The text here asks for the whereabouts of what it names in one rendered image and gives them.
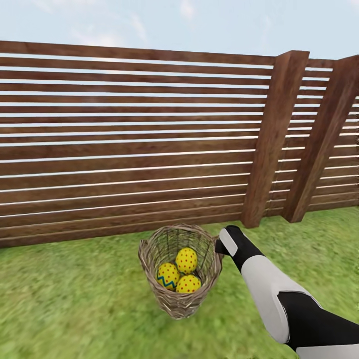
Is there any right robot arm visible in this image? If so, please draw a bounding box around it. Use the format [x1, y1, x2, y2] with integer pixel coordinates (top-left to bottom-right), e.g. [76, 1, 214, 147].
[215, 225, 359, 359]

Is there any easter egg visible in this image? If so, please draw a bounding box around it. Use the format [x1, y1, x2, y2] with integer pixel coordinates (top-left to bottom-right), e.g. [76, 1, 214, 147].
[176, 274, 202, 293]
[172, 246, 202, 276]
[155, 255, 182, 293]

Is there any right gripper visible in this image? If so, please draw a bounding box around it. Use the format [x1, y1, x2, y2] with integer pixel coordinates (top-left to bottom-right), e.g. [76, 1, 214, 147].
[215, 240, 229, 256]

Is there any wicker basket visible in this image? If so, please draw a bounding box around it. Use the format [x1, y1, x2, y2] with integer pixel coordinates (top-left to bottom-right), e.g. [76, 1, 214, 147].
[138, 223, 226, 320]

